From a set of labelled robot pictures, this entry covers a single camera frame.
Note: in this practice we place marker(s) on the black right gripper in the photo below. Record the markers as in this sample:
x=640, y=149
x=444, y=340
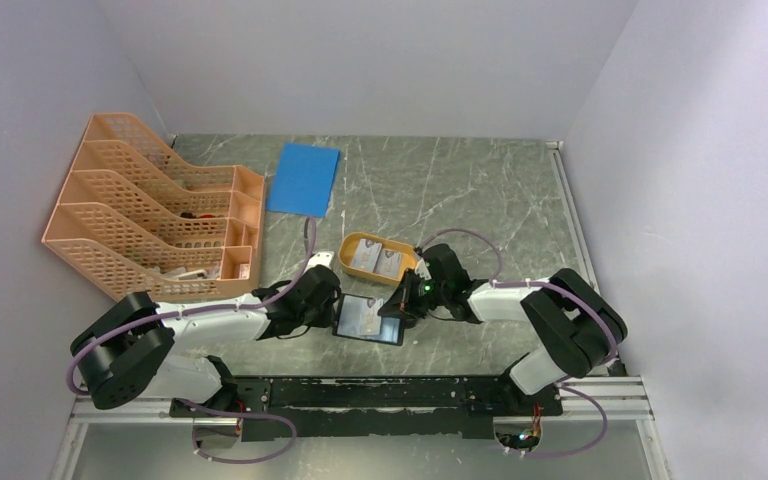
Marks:
x=401, y=303

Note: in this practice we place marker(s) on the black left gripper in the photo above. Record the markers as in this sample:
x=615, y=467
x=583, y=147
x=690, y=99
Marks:
x=327, y=317

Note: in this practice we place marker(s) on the black leather card holder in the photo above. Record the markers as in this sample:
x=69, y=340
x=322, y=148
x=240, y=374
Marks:
x=392, y=330

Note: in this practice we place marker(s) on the yellow oval tray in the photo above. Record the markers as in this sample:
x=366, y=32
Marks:
x=349, y=244

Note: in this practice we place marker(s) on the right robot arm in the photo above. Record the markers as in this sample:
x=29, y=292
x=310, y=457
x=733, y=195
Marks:
x=577, y=329

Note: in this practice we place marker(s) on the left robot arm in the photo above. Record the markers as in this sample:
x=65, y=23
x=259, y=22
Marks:
x=137, y=349

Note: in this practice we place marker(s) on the white VIP card stack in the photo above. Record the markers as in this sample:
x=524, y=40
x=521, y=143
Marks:
x=372, y=256

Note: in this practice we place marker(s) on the blue folder sheet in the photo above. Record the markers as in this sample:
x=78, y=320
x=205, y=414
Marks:
x=303, y=180

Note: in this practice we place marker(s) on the peach plastic file organizer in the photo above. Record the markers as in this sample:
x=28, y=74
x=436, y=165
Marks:
x=127, y=212

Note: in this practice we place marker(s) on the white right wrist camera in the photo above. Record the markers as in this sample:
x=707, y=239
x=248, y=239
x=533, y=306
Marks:
x=421, y=270

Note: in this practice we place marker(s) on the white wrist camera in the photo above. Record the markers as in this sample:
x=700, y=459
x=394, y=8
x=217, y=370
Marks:
x=421, y=270
x=321, y=258

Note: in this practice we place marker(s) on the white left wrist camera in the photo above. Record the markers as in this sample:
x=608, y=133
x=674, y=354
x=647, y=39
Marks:
x=321, y=258

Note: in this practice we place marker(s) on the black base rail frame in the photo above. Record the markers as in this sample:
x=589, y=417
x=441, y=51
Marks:
x=379, y=405

